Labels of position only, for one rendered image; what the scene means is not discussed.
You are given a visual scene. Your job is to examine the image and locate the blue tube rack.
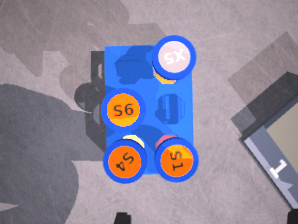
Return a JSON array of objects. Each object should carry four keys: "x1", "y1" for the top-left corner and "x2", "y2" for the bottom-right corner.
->
[{"x1": 105, "y1": 45, "x2": 193, "y2": 174}]

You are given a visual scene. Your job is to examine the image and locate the blue-capped tube marked x5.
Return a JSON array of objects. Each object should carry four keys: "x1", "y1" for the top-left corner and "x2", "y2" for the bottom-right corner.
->
[{"x1": 152, "y1": 35, "x2": 196, "y2": 84}]

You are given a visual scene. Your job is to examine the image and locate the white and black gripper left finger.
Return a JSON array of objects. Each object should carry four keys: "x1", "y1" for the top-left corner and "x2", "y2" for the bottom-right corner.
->
[{"x1": 114, "y1": 212, "x2": 131, "y2": 224}]

